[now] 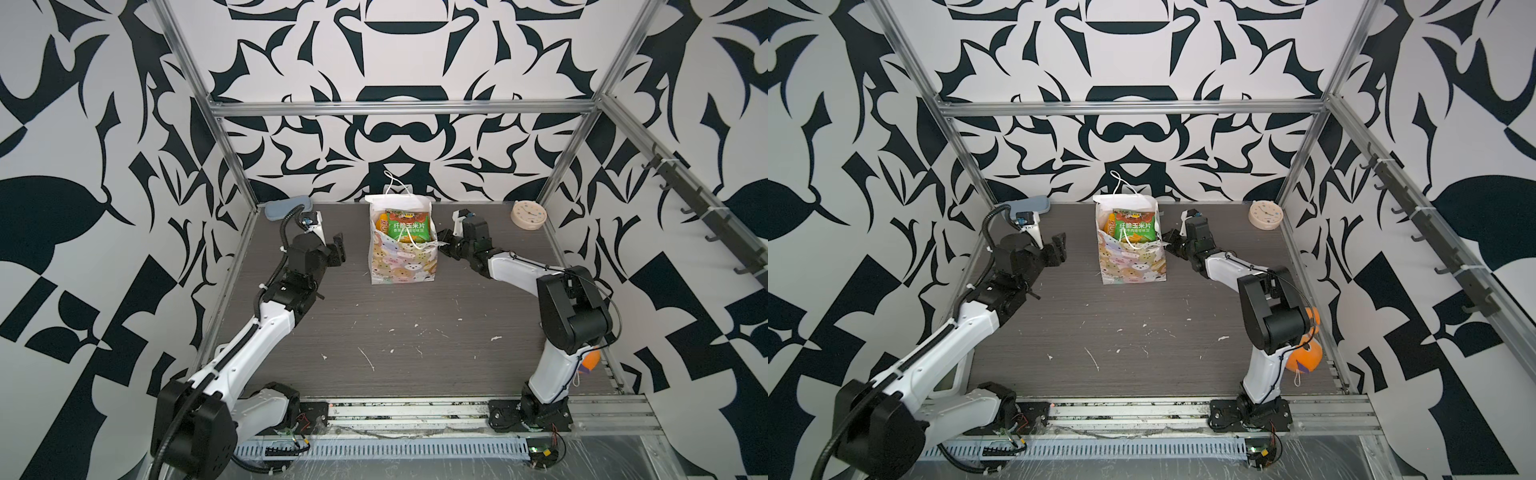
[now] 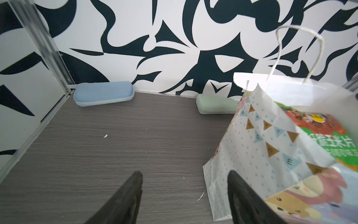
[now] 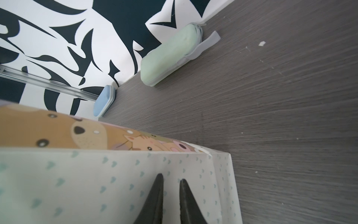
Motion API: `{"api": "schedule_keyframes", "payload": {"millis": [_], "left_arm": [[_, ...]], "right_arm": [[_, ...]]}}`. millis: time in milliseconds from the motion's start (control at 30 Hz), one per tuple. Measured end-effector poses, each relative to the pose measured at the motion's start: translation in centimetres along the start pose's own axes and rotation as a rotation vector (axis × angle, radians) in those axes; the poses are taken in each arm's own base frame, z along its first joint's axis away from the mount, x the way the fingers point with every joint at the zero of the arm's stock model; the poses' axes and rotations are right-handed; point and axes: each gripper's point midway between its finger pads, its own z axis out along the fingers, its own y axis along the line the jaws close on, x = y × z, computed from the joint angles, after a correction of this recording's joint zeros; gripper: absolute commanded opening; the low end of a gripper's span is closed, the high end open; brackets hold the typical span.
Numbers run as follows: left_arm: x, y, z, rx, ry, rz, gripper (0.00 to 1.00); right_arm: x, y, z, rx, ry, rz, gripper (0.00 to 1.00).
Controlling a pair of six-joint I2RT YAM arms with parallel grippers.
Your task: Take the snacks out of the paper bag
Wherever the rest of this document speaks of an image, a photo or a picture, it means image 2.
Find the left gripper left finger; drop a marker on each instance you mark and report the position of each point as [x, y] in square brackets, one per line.
[123, 206]

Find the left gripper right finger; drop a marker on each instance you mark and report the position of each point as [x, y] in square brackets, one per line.
[245, 205]

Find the cartoon animal paper bag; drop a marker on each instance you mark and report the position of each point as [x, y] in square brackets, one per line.
[298, 180]

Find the green snack packet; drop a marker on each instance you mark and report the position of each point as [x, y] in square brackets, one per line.
[328, 133]

